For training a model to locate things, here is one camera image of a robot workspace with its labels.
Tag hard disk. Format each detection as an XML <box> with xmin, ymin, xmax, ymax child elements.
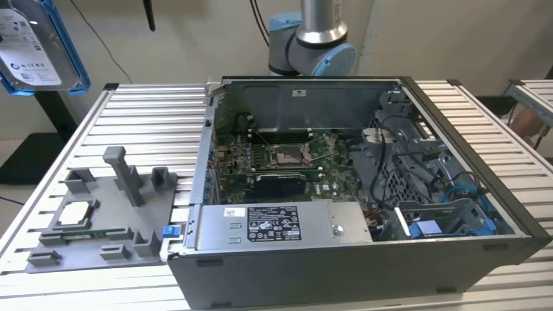
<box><xmin>0</xmin><ymin>0</ymin><xmax>91</xmax><ymax>97</ymax></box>

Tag metal disk bay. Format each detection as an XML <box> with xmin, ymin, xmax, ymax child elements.
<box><xmin>390</xmin><ymin>197</ymin><xmax>498</xmax><ymax>242</ymax></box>

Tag CPU socket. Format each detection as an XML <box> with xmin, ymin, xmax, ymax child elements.
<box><xmin>269</xmin><ymin>144</ymin><xmax>306</xmax><ymax>167</ymax></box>

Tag metal socket cover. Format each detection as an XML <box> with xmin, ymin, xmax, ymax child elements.
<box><xmin>301</xmin><ymin>135</ymin><xmax>338</xmax><ymax>165</ymax></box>

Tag black graphics card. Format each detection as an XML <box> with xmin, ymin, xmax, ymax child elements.
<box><xmin>253</xmin><ymin>172</ymin><xmax>306</xmax><ymax>201</ymax></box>

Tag green motherboard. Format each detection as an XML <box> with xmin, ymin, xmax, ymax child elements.
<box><xmin>210</xmin><ymin>129</ymin><xmax>371</xmax><ymax>205</ymax></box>

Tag silver power supply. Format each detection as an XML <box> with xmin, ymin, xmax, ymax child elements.
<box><xmin>193</xmin><ymin>200</ymin><xmax>373</xmax><ymax>252</ymax></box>

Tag metal drive cage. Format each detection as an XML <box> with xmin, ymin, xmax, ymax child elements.
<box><xmin>349</xmin><ymin>109</ymin><xmax>475</xmax><ymax>208</ymax></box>

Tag black PC case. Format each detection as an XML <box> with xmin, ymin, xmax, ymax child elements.
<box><xmin>165</xmin><ymin>75</ymin><xmax>546</xmax><ymax>308</ymax></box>

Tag grey parts rack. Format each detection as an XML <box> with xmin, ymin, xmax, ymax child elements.
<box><xmin>25</xmin><ymin>145</ymin><xmax>190</xmax><ymax>275</ymax></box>

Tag green RAM stick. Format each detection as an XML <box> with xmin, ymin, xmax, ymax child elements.
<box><xmin>63</xmin><ymin>227</ymin><xmax>131</xmax><ymax>240</ymax></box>

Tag silver CPU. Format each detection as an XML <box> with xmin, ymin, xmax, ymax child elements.
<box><xmin>57</xmin><ymin>200</ymin><xmax>94</xmax><ymax>225</ymax></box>

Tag black antenna stick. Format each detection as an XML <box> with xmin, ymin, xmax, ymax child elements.
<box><xmin>143</xmin><ymin>0</ymin><xmax>157</xmax><ymax>32</ymax></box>

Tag black pole stand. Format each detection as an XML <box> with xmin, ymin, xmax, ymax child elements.
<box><xmin>0</xmin><ymin>90</ymin><xmax>78</xmax><ymax>186</ymax></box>

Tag tan rounded object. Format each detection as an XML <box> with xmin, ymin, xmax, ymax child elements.
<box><xmin>510</xmin><ymin>108</ymin><xmax>545</xmax><ymax>137</ymax></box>

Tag light blue wire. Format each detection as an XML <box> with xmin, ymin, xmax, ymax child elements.
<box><xmin>442</xmin><ymin>183</ymin><xmax>495</xmax><ymax>227</ymax></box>

